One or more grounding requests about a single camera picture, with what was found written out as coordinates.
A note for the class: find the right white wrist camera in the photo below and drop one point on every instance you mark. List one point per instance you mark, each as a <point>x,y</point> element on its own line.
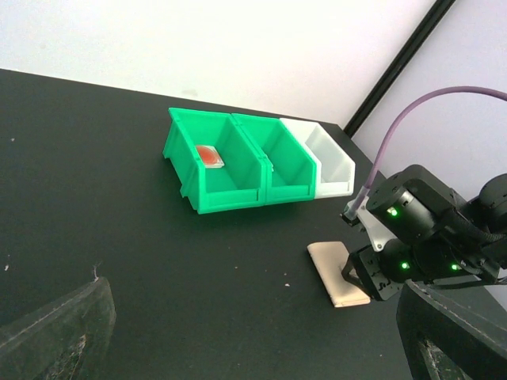
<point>356,214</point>

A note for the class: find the white bin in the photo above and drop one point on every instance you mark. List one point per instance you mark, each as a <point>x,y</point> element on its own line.
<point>335,170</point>

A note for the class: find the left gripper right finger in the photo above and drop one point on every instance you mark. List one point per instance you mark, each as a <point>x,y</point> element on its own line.
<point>458,334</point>

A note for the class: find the right black frame post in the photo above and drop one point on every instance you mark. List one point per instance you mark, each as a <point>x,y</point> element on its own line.
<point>409,49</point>

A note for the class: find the middle green bin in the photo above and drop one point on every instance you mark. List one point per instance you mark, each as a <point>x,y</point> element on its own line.
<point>291,172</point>

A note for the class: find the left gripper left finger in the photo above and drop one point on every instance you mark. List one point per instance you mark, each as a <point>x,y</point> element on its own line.
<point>65,339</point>

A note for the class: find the red circle card in bin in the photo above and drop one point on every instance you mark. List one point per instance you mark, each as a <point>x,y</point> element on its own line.
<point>210,157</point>

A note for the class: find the beige card holder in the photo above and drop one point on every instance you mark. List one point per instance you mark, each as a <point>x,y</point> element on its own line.
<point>329,258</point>

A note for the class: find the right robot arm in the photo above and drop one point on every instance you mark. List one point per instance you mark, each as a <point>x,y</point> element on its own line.
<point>422,230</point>

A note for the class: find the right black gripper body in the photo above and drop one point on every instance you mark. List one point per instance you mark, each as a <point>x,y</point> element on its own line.
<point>376,285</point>

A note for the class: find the left green bin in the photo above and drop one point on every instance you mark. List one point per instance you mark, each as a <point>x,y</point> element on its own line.
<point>239,184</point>

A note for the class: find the green bin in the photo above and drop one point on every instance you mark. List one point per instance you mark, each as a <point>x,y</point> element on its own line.
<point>291,172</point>
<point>239,184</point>

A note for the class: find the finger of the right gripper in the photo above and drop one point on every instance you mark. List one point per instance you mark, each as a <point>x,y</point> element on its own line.
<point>349,274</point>

